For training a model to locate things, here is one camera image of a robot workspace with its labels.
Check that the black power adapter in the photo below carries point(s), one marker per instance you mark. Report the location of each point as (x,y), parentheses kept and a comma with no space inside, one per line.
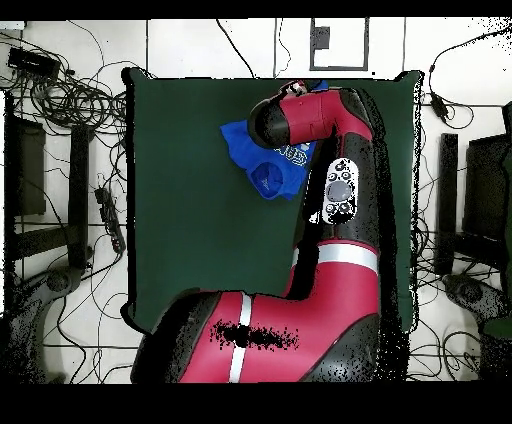
(438,106)

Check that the grey square floor frame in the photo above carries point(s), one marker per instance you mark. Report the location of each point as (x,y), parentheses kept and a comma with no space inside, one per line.
(366,44)

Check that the black floor stand base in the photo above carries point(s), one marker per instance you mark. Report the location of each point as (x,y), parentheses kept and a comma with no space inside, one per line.
(472,294)
(60,280)

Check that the dark green table cloth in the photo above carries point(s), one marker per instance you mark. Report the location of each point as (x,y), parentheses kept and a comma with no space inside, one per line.
(180,240)

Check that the black electronics box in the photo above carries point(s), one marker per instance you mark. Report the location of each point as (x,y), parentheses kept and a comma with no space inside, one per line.
(34,62)

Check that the small grey box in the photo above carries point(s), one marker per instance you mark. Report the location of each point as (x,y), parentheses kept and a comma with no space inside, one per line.
(320,37)

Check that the blue printed t-shirt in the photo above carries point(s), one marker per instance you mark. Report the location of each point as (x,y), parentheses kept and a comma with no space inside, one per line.
(248,152)

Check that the black metal frame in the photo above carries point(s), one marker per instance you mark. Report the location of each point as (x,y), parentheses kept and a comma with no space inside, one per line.
(78,180)
(448,180)

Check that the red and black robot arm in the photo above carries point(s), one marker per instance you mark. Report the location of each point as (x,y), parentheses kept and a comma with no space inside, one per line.
(332,288)

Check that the black power strip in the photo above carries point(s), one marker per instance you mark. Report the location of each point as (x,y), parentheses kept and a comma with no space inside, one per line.
(110,220)

